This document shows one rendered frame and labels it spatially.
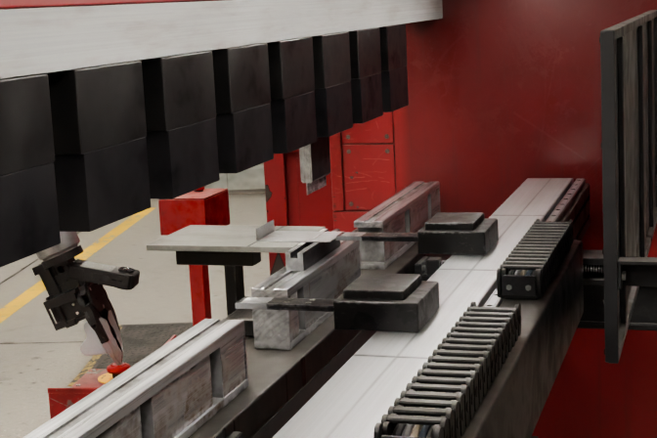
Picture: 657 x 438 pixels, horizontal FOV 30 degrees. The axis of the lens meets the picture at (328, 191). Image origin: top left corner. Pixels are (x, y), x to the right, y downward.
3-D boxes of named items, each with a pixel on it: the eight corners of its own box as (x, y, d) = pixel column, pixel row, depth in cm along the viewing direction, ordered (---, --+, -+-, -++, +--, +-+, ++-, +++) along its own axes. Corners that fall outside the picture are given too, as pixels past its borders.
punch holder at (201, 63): (160, 180, 160) (152, 52, 157) (221, 179, 157) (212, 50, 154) (106, 198, 145) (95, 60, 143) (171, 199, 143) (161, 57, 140)
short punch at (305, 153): (320, 185, 212) (317, 130, 210) (330, 185, 211) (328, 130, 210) (301, 195, 202) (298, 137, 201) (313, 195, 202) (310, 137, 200)
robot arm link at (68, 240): (76, 217, 209) (60, 226, 201) (88, 241, 209) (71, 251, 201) (38, 234, 210) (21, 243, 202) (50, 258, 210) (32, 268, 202)
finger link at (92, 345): (96, 373, 209) (73, 325, 208) (126, 361, 207) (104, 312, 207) (90, 379, 206) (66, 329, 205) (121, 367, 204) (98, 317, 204)
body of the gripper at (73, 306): (72, 323, 212) (43, 259, 211) (115, 304, 210) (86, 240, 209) (57, 334, 204) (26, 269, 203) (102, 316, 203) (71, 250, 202)
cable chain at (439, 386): (473, 331, 145) (471, 299, 144) (521, 333, 143) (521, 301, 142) (373, 471, 104) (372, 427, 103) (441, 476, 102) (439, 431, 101)
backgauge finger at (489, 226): (349, 238, 213) (348, 209, 212) (499, 240, 205) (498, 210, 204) (328, 252, 201) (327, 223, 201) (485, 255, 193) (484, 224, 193)
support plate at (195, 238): (190, 230, 225) (189, 225, 225) (326, 232, 217) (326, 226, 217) (146, 250, 208) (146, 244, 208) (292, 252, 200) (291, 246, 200)
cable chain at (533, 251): (537, 241, 194) (536, 217, 194) (574, 241, 193) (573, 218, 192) (497, 298, 160) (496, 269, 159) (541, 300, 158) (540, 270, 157)
